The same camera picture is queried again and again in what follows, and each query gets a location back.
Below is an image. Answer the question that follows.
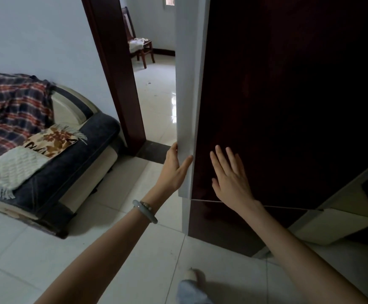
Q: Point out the person's right hand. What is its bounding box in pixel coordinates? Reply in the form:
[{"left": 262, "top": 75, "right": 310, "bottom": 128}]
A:
[{"left": 209, "top": 145, "right": 262, "bottom": 213}]

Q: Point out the tall dark brown wardrobe door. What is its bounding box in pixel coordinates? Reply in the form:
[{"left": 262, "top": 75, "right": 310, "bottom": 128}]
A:
[{"left": 175, "top": 0, "right": 368, "bottom": 210}]

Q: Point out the dark brown door frame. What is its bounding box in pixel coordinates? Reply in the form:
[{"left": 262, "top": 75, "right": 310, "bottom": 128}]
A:
[{"left": 81, "top": 0, "right": 146, "bottom": 156}]

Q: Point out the pale green jade bangle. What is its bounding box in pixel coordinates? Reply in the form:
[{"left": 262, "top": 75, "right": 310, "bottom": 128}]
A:
[{"left": 132, "top": 199, "right": 158, "bottom": 225}]

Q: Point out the dark wooden chair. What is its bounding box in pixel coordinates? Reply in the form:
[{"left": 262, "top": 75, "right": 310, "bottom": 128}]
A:
[{"left": 121, "top": 6, "right": 156, "bottom": 69}]

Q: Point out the white knitted throw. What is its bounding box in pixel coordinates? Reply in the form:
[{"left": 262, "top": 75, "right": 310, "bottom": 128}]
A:
[{"left": 0, "top": 146, "right": 50, "bottom": 200}]

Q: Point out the white cloth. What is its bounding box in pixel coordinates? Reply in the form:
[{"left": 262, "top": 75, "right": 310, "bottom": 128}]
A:
[{"left": 128, "top": 37, "right": 146, "bottom": 54}]

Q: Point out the person's right forearm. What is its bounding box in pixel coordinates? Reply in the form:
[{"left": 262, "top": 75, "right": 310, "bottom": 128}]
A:
[{"left": 244, "top": 200, "right": 368, "bottom": 304}]

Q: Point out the short dark brown wardrobe door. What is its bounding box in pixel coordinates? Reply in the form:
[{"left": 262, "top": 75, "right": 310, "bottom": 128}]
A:
[{"left": 182, "top": 197, "right": 310, "bottom": 258}]

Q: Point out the cream and navy sofa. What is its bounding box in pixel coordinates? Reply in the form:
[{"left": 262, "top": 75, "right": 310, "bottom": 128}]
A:
[{"left": 0, "top": 70, "right": 128, "bottom": 240}]

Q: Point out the floral fringed cloth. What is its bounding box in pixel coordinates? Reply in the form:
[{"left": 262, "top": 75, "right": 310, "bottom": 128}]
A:
[{"left": 23, "top": 124, "right": 88, "bottom": 159}]

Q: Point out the person's left forearm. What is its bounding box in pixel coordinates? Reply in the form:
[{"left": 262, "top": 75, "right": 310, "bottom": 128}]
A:
[{"left": 35, "top": 186, "right": 174, "bottom": 304}]

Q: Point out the person's grey trouser leg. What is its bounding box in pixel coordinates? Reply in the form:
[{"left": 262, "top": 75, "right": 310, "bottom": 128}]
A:
[{"left": 176, "top": 279, "right": 215, "bottom": 304}]

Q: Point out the plaid blanket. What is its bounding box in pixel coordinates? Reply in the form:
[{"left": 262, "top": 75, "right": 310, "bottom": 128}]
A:
[{"left": 0, "top": 70, "right": 56, "bottom": 170}]

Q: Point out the cream wardrobe carcass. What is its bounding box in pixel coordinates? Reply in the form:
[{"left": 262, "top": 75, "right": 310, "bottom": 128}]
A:
[{"left": 253, "top": 155, "right": 368, "bottom": 261}]

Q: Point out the person's white shoe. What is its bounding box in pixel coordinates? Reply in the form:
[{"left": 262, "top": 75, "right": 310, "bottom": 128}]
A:
[{"left": 183, "top": 268, "right": 201, "bottom": 283}]

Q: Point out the person's left hand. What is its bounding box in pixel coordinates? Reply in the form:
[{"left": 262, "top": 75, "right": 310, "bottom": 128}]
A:
[{"left": 154, "top": 142, "right": 193, "bottom": 197}]

